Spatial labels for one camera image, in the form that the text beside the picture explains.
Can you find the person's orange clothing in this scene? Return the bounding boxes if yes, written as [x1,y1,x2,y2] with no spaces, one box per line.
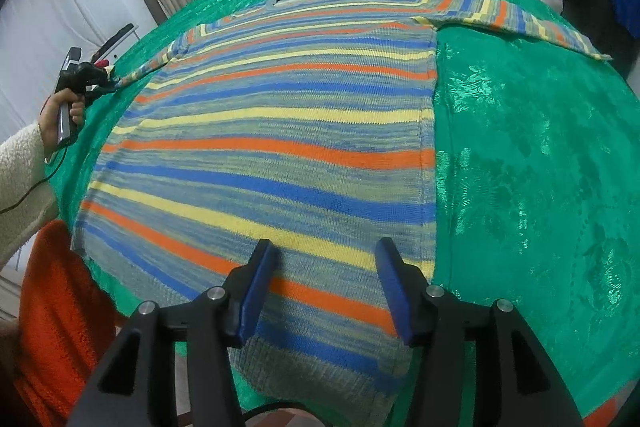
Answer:
[12,219,131,427]

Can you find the person's left forearm white sleeve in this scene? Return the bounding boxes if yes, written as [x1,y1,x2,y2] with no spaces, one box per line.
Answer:
[0,123,60,268]

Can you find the long black tool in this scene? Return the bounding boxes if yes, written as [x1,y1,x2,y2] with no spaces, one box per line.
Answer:
[92,23,137,62]

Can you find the person's left hand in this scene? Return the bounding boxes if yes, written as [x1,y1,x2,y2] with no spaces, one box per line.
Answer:
[39,96,87,158]

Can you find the dark clothes on chair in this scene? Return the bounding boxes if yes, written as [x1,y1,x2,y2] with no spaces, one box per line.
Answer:
[560,0,633,72]

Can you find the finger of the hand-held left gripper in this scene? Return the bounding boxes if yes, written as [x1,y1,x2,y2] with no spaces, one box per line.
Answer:
[85,76,121,104]

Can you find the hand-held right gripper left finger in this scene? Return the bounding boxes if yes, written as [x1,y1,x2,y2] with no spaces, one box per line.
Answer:
[65,239,279,427]

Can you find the green satin blanket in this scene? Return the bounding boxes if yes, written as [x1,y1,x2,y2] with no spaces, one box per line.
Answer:
[45,0,638,427]

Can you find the white wardrobe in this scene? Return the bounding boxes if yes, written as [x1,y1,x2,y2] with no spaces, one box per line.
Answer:
[0,0,166,142]

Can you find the striped knit sweater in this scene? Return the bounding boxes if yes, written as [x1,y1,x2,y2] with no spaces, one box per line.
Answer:
[70,0,613,425]

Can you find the thin black cable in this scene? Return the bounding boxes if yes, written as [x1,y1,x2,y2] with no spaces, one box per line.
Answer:
[0,94,68,215]

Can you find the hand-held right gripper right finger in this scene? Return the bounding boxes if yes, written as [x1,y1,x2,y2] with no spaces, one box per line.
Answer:
[375,237,585,427]

